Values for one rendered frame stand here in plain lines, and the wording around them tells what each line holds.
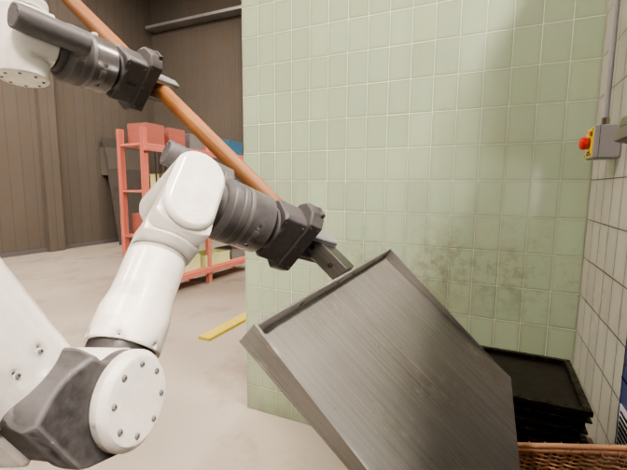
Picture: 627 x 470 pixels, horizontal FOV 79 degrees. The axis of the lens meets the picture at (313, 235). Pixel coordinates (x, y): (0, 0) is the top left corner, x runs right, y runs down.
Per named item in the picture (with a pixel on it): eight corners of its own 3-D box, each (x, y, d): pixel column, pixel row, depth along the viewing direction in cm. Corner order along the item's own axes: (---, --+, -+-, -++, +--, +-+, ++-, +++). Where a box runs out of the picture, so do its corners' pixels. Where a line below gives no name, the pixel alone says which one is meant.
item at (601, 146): (610, 159, 123) (614, 128, 122) (620, 158, 114) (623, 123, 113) (583, 160, 127) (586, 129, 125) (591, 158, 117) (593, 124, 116)
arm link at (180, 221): (232, 167, 49) (205, 255, 42) (199, 198, 55) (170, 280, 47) (187, 138, 46) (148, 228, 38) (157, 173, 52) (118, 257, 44)
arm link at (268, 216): (285, 286, 60) (217, 267, 53) (270, 247, 67) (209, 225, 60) (333, 228, 56) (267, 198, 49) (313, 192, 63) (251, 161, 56)
